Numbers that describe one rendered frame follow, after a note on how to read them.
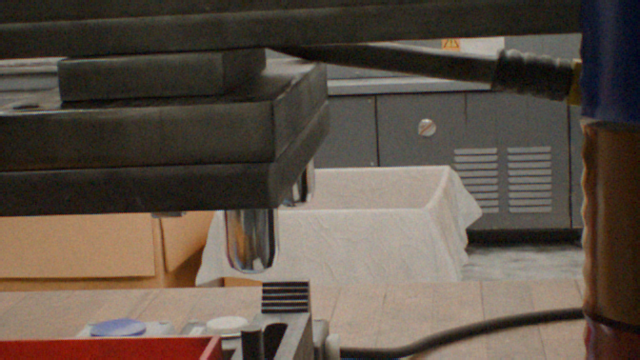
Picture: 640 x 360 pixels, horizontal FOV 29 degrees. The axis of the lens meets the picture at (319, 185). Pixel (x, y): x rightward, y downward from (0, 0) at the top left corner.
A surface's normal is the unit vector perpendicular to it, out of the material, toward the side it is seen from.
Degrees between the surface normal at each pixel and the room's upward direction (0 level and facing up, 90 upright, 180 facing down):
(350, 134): 90
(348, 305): 0
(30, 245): 86
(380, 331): 0
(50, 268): 85
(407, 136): 90
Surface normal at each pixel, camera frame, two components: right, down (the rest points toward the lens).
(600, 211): -0.92, -0.13
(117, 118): -0.11, 0.18
